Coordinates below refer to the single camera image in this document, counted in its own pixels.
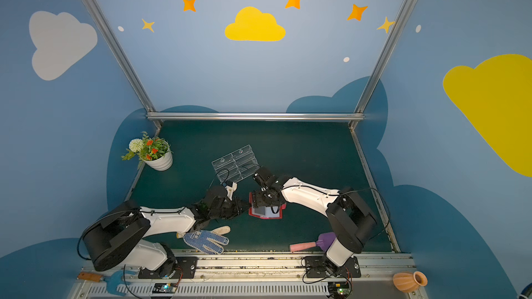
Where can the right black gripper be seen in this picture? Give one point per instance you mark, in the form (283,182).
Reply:
(266,198)

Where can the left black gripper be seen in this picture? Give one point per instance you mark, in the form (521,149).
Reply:
(232,206)

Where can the red card holder wallet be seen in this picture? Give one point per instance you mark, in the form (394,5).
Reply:
(267,213)

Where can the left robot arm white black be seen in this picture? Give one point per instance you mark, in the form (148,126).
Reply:
(119,238)

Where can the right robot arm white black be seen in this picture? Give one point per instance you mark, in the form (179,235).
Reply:
(351,219)

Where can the clear acrylic card organizer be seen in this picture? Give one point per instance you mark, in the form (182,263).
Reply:
(236,166)

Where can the blue dotted work glove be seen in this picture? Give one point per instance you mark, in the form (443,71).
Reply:
(208,242)

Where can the horizontal aluminium back bar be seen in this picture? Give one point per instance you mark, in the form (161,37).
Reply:
(254,116)

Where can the purple pink toy shovel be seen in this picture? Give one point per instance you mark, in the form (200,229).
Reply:
(323,242)

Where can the white pot with flowers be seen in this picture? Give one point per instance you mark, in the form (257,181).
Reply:
(152,151)

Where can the left green circuit board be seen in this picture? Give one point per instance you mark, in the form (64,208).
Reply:
(165,288)

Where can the green circuit board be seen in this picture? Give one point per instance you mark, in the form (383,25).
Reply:
(339,290)
(165,288)

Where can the right green circuit board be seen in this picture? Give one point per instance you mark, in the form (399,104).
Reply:
(339,290)

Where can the terracotta clay vase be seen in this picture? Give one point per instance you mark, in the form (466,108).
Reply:
(409,282)

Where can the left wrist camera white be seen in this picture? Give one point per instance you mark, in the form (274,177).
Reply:
(231,187)

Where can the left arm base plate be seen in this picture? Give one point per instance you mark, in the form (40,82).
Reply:
(183,268)

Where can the aluminium rail frame front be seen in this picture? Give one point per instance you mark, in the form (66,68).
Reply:
(263,275)

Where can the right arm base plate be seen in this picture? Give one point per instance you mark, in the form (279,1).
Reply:
(318,268)

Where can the blue fork wooden handle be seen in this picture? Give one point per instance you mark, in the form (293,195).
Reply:
(113,282)

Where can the left diagonal aluminium post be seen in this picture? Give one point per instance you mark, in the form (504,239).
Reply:
(106,30)

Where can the diagonal aluminium post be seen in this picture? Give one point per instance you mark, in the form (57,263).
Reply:
(404,13)
(106,30)

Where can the right diagonal aluminium post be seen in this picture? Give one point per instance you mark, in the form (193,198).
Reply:
(404,13)

